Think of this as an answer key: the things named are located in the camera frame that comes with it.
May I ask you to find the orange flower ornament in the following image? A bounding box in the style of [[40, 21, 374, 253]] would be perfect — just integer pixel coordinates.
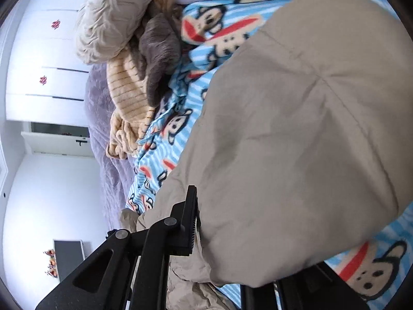
[[43, 249, 59, 279]]

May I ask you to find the white door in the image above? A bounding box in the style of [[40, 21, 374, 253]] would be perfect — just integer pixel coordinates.
[[21, 121, 95, 159]]

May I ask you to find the beige striped cloth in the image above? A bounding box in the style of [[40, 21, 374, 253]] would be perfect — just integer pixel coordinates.
[[106, 0, 194, 160]]

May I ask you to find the grey cloth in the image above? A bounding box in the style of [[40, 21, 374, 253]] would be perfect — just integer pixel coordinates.
[[137, 12, 183, 108]]

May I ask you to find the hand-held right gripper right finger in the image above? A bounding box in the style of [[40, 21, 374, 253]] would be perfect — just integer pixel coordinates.
[[241, 261, 370, 310]]

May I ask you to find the purple bedspread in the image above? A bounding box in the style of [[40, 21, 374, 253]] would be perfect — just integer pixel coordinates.
[[83, 0, 365, 233]]

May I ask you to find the blue striped monkey-print blanket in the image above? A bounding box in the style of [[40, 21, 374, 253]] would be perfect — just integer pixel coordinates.
[[126, 0, 413, 310]]

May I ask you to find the beige puffer jacket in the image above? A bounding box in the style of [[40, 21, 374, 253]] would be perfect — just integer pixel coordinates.
[[120, 0, 413, 310]]

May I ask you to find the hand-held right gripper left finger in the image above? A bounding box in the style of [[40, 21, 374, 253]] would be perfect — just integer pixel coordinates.
[[35, 185, 202, 310]]

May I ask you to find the cream quilted cloth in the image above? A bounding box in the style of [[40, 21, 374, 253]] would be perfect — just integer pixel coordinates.
[[75, 0, 162, 66]]

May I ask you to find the dark flat screen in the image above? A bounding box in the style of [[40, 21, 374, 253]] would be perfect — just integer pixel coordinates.
[[53, 239, 86, 282]]

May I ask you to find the white wardrobe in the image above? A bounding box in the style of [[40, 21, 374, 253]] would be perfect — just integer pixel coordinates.
[[5, 0, 91, 127]]

